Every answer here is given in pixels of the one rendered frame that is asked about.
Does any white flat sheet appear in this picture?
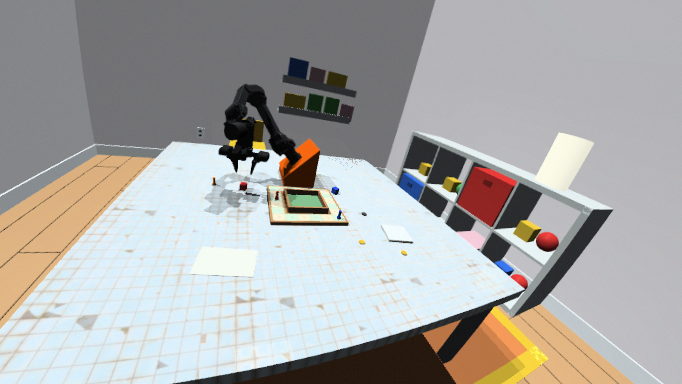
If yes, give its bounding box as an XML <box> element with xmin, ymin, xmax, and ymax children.
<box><xmin>190</xmin><ymin>247</ymin><xmax>258</xmax><ymax>278</ymax></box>

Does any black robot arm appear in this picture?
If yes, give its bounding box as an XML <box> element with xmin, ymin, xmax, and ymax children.
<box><xmin>224</xmin><ymin>84</ymin><xmax>301</xmax><ymax>165</ymax></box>

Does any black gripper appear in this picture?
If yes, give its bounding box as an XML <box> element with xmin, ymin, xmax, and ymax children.
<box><xmin>218</xmin><ymin>137</ymin><xmax>270</xmax><ymax>175</ymax></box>

